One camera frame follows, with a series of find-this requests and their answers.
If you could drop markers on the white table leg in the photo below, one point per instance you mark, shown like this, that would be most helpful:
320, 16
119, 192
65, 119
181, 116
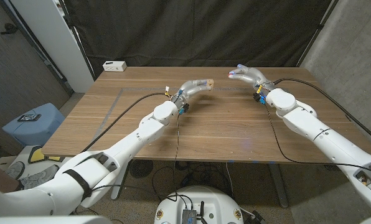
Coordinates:
116, 193

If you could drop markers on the black backdrop stand pole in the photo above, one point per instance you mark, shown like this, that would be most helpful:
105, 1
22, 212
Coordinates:
77, 39
319, 27

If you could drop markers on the white power strip box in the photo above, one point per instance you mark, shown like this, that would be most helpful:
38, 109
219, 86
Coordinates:
114, 66

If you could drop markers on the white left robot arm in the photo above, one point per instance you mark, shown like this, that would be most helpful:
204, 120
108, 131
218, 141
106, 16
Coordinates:
142, 130

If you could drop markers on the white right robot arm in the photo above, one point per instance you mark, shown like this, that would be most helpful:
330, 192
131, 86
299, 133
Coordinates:
313, 127

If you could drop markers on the black backdrop curtain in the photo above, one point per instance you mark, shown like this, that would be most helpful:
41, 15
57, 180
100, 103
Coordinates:
188, 31

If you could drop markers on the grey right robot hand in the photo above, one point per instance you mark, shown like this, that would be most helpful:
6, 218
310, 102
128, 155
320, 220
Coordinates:
254, 76

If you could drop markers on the small wooden block with holes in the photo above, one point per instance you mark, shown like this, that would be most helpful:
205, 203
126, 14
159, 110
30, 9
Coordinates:
210, 83

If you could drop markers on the red-headed wooden screw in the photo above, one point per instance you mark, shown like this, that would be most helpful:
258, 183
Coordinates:
231, 75

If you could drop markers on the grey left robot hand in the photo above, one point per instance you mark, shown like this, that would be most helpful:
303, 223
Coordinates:
190, 88

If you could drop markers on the blue plastic stool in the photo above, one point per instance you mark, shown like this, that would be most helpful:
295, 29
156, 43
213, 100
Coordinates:
39, 132

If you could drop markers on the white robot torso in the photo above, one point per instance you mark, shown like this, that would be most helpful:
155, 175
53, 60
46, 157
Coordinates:
216, 202

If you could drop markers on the white pillar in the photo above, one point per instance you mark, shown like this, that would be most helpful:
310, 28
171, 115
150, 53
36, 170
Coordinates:
58, 40

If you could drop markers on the grey table leg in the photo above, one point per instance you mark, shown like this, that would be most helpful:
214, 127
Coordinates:
280, 189

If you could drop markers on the grey electronics box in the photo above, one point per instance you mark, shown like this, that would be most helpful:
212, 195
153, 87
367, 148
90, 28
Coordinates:
188, 216

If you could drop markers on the black smartphone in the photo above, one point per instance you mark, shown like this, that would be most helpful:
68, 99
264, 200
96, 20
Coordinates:
29, 117

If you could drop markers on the round black floor fan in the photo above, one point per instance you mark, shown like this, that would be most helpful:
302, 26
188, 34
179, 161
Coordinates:
143, 169

